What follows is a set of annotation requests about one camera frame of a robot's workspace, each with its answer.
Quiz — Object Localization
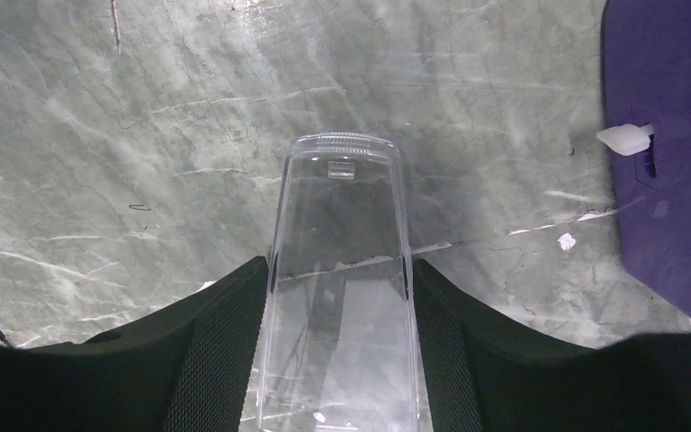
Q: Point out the purple metronome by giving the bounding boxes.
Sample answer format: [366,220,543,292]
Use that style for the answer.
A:
[599,1,691,318]

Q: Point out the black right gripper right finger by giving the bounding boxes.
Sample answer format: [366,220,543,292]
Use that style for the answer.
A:
[413,259,691,431]

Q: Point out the clear plastic metronome cover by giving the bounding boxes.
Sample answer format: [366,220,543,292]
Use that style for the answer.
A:
[256,132,420,431]

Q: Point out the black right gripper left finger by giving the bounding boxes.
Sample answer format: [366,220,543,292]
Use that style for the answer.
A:
[0,256,269,431]

